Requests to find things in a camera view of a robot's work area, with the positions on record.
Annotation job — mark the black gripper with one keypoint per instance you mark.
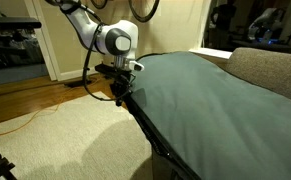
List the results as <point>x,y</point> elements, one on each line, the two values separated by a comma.
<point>121,87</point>

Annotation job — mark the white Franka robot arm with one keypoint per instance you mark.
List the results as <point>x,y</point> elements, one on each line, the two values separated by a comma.
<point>118,40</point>

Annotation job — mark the cream carpet rug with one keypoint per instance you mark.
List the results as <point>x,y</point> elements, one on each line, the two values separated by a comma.
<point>85,143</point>

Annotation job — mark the large black bicycle wheel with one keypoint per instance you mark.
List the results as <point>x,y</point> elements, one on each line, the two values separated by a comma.
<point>145,16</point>

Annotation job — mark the small black bicycle wheel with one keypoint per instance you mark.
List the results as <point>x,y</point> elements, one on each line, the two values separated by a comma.
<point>99,6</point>

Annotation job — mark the gray fabric sofa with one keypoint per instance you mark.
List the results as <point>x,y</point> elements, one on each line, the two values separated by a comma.
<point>268,71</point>

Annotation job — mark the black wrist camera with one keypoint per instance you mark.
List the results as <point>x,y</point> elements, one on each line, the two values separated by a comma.
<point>110,70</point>

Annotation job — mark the black bar stereo camera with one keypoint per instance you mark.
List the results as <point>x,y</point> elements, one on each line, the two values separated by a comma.
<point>11,22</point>

